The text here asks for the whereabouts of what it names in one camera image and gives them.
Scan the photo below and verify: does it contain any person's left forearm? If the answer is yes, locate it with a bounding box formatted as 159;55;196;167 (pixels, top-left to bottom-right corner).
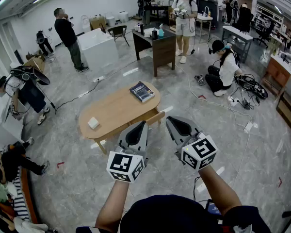
95;178;131;233

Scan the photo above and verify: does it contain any low wooden cabinet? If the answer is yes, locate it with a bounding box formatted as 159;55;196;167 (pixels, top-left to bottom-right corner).
275;91;291;144

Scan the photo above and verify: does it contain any tangle of black cables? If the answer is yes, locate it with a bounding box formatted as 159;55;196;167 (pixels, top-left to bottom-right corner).
237;91;260;110

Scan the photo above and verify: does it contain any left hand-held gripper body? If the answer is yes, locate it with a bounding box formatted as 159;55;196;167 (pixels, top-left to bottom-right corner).
106;143;149;183

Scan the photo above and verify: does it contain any grey metal table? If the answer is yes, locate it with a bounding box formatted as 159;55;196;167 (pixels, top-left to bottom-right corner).
221;25;254;63

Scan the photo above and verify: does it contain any small white box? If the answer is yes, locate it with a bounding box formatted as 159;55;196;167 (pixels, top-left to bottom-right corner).
87;116;100;130

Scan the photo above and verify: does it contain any white toilet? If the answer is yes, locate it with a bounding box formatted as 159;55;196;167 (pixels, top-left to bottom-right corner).
81;14;92;33

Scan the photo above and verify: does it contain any black power cable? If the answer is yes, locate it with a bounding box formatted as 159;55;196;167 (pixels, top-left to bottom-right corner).
50;81;100;115

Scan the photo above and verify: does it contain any dark blue book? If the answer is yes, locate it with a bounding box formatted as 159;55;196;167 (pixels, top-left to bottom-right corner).
129;81;156;103

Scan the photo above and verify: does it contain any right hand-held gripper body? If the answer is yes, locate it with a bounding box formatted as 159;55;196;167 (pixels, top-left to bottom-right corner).
174;129;219;172

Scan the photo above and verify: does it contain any black monitor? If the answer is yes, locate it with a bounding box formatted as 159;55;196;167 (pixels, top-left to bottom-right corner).
13;49;24;66

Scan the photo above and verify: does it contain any white sink table with faucet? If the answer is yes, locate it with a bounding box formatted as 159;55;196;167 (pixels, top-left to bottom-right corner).
195;6;214;44

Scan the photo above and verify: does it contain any long white cable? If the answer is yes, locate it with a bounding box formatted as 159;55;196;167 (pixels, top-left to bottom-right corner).
174;64;254;131

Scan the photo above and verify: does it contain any wooden cabinet with white top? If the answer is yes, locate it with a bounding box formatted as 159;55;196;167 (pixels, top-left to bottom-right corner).
260;53;291;99

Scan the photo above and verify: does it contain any person's right forearm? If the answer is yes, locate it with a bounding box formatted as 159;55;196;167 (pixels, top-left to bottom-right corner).
197;164;243;216

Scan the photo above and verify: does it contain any white rectangular cabinet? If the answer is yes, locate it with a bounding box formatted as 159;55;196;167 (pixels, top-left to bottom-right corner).
77;28;119;70

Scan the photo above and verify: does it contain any cardboard box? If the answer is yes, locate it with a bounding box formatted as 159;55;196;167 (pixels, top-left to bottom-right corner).
23;55;46;74
89;16;107;31

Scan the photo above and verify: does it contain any black tripod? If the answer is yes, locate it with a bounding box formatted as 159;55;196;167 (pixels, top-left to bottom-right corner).
281;192;291;233

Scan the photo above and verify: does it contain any black office chair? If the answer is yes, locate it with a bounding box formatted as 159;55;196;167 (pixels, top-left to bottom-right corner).
253;20;276;49

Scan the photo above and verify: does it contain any person's dark shirt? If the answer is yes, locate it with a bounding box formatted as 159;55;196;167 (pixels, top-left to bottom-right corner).
75;194;272;233

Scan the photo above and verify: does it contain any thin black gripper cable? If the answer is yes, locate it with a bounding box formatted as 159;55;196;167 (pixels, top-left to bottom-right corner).
193;175;202;201

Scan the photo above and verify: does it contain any pile of white clothes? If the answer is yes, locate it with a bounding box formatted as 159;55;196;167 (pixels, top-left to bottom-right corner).
13;216;60;233

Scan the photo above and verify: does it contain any black screen panel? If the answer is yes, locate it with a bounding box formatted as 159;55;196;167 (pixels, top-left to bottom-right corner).
195;0;219;29

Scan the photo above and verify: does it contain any dark table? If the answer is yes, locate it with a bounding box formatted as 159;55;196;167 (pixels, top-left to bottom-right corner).
150;5;172;24

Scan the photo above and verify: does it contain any orange sofa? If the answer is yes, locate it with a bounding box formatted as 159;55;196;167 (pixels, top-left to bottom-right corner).
0;165;39;225

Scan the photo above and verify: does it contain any white shelf unit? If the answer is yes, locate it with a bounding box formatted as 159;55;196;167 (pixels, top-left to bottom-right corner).
255;3;285;31

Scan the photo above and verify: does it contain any striped black white garment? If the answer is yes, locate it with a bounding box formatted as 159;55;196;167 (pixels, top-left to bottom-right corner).
12;170;30;223

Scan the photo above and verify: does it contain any wooden coffee table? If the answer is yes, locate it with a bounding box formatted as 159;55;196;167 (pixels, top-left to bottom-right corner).
78;81;162;155

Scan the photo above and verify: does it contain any blue screen device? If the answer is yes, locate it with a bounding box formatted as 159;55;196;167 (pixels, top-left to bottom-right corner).
205;199;223;216

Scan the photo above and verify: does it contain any white wash basin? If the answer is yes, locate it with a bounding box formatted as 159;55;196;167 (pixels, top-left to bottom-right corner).
143;28;161;37

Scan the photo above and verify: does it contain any dark wooden vanity cabinet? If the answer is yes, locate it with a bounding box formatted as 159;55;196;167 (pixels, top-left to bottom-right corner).
131;29;177;78

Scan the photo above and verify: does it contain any spare hand-held gripper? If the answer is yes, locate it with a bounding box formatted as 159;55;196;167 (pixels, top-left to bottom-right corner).
194;73;207;86

